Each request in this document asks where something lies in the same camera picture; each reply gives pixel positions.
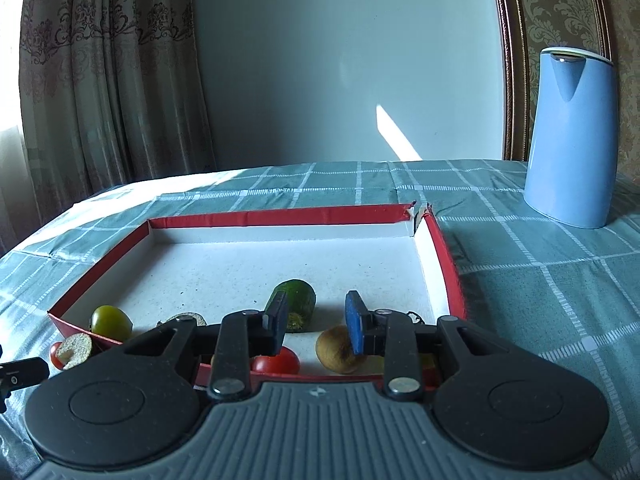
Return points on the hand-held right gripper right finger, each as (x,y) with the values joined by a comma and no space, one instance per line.
(356,327)

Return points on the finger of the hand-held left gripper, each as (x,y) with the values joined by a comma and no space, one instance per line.
(25,374)

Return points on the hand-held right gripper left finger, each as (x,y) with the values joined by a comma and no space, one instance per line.
(277,322)

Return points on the green cucumber piece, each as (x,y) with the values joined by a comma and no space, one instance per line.
(300,300)

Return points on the large brown longan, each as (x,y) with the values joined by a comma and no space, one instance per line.
(335,352)

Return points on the red tomato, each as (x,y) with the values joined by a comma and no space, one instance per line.
(54,354)

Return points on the orange tomato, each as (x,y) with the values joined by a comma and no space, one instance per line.
(280,362)

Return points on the notched eggplant piece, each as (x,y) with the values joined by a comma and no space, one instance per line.
(75,347)

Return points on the red cardboard box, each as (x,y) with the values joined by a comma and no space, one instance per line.
(225,270)

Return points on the dark eggplant piece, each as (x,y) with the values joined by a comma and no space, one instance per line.
(187,319)

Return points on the green tomato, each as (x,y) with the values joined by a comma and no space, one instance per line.
(111,322)

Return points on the sheer white curtain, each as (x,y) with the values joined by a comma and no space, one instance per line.
(10,170)

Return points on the blue kettle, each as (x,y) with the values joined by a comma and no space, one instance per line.
(570,150)

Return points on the patterned brown curtain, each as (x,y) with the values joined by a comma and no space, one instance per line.
(115,85)

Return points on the brown wooden moulding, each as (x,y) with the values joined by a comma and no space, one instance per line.
(515,60)

